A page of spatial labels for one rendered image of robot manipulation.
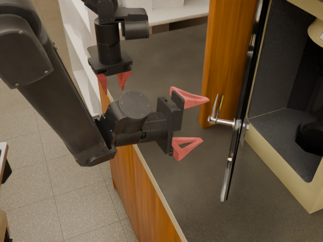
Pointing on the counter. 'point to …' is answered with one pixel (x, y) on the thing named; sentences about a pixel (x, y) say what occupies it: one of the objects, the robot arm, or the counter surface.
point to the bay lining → (285, 61)
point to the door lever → (213, 119)
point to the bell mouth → (316, 31)
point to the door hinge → (255, 53)
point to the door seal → (247, 93)
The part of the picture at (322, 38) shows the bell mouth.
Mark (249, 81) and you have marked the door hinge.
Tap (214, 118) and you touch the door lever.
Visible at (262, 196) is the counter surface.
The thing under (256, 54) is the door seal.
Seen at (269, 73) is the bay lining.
